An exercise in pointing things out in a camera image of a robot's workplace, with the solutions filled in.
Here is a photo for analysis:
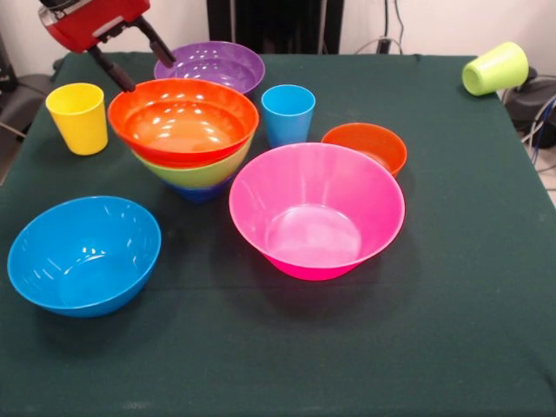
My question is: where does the light blue cup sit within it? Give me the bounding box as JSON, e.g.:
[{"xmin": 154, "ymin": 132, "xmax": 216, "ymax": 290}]
[{"xmin": 261, "ymin": 84, "xmax": 317, "ymax": 149}]

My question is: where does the large orange bowl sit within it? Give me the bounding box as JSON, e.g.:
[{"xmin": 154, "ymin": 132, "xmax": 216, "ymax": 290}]
[{"xmin": 107, "ymin": 77, "xmax": 261, "ymax": 169}]

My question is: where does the large light blue bowl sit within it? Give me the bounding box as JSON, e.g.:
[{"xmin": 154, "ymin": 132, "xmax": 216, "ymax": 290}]
[{"xmin": 6, "ymin": 195, "xmax": 162, "ymax": 319}]

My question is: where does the grey chair base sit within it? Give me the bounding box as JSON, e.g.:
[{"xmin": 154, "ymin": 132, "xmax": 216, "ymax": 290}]
[
  {"xmin": 501, "ymin": 71, "xmax": 556, "ymax": 131},
  {"xmin": 0, "ymin": 72, "xmax": 56, "ymax": 131}
]

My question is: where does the small dark blue bowl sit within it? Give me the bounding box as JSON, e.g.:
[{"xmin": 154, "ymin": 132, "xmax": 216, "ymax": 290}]
[{"xmin": 163, "ymin": 175, "xmax": 234, "ymax": 204}]

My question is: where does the light green cup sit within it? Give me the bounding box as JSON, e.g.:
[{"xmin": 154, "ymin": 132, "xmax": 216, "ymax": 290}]
[{"xmin": 460, "ymin": 41, "xmax": 530, "ymax": 97}]

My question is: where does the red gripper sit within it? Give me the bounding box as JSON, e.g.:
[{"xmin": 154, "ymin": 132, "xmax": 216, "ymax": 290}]
[{"xmin": 42, "ymin": 0, "xmax": 177, "ymax": 93}]

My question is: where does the tangled cable bundle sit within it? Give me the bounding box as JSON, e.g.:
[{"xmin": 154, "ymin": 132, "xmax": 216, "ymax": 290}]
[{"xmin": 520, "ymin": 93, "xmax": 556, "ymax": 173}]

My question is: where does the small orange bowl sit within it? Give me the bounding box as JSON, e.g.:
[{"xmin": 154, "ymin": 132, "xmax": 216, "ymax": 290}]
[{"xmin": 321, "ymin": 122, "xmax": 408, "ymax": 179}]

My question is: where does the dark green table cloth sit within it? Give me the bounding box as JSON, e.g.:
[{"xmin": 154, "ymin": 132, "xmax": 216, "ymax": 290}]
[{"xmin": 0, "ymin": 50, "xmax": 556, "ymax": 417}]

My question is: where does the purple bowl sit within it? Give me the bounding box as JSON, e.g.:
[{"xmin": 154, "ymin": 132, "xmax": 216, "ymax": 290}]
[{"xmin": 153, "ymin": 40, "xmax": 267, "ymax": 97}]

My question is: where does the yellow cup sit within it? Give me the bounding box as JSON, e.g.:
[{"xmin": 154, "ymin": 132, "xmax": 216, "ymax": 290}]
[{"xmin": 44, "ymin": 82, "xmax": 109, "ymax": 156}]

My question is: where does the large pink bowl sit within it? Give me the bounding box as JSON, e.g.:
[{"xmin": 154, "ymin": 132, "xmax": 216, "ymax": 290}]
[{"xmin": 228, "ymin": 142, "xmax": 407, "ymax": 281}]

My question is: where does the green bowl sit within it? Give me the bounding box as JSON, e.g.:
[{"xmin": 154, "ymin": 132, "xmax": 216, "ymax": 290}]
[{"xmin": 132, "ymin": 134, "xmax": 255, "ymax": 189}]

